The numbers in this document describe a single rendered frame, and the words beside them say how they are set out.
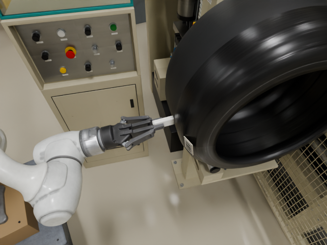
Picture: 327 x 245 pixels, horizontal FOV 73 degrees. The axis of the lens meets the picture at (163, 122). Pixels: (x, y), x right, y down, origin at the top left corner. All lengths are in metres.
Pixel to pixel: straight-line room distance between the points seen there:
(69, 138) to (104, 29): 0.64
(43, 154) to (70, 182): 0.16
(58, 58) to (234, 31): 0.93
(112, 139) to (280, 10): 0.55
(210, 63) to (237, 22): 0.12
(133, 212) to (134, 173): 0.32
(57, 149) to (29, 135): 1.76
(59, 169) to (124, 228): 1.20
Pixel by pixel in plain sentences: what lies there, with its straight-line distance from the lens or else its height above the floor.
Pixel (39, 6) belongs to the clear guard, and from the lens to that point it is 1.15.
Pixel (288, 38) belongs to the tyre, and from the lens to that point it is 0.56.
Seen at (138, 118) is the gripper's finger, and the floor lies 1.15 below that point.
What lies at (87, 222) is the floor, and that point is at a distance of 1.85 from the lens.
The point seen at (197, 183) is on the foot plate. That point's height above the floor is 0.01.
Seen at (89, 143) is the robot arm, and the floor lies 1.15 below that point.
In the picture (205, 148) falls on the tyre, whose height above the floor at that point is 1.14.
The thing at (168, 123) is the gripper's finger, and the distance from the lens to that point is 0.72.
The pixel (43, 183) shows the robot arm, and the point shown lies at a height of 1.21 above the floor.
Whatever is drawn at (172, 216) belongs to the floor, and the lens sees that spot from 1.78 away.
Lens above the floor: 1.71
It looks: 51 degrees down
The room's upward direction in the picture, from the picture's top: straight up
